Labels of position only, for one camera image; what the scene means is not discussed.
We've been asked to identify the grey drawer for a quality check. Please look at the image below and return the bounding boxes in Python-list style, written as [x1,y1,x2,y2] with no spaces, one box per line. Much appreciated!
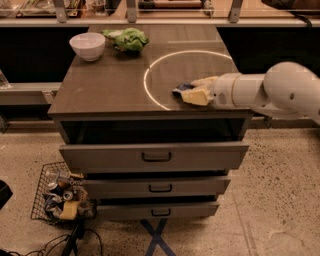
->
[60,141,248,174]
[84,176,230,199]
[97,201,219,220]

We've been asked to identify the black wire basket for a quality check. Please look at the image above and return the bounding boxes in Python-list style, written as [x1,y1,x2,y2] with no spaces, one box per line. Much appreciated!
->
[31,162,97,223]

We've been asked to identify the soda can in basket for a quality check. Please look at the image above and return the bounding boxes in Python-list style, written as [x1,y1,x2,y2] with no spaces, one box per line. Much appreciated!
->
[48,182,63,196]

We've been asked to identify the yellow sponge in basket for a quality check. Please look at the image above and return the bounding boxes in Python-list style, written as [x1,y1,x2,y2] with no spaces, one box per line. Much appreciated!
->
[59,201,78,220]

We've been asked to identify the black cable on floor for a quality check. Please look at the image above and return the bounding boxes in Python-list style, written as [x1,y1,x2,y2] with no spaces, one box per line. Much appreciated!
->
[0,227,104,256]

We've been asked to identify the middle grey drawer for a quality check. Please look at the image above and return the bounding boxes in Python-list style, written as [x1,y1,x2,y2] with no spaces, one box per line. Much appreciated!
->
[84,176,230,199]

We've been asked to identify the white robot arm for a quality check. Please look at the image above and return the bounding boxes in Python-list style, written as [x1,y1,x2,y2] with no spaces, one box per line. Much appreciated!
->
[181,62,320,124]

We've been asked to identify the blue tape cross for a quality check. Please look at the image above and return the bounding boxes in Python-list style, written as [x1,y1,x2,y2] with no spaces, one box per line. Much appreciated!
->
[140,218,176,256]

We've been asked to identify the top grey drawer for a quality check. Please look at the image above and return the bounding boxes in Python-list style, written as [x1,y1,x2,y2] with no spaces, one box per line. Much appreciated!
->
[60,141,248,174]

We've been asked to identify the grey drawer cabinet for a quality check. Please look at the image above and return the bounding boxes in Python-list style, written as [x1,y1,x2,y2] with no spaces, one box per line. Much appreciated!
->
[49,25,252,206]

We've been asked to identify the bottom grey drawer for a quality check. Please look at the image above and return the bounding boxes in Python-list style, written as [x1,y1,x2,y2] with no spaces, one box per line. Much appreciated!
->
[97,201,219,220]

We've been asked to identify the green rice chip bag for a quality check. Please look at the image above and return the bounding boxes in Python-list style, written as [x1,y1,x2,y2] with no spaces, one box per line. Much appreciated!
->
[102,27,149,52]

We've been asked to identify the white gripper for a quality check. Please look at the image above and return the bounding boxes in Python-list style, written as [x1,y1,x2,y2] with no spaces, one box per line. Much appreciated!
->
[181,73,240,109]

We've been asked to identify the white bowl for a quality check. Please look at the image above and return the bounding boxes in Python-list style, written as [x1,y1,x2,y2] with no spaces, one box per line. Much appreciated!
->
[69,32,105,61]

